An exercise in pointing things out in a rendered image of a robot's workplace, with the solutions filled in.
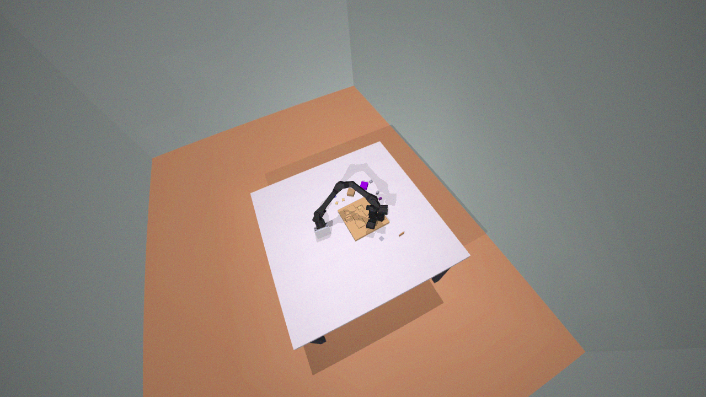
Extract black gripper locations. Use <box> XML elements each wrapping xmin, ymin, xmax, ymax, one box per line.
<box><xmin>366</xmin><ymin>213</ymin><xmax>377</xmax><ymax>229</ymax></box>

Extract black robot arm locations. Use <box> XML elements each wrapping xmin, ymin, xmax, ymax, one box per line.
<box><xmin>312</xmin><ymin>181</ymin><xmax>388</xmax><ymax>229</ymax></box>

